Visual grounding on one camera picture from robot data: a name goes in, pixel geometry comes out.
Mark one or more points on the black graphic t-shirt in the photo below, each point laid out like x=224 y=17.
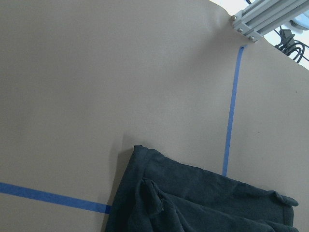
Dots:
x=157 y=194

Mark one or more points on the aluminium frame post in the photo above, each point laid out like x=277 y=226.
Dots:
x=262 y=16

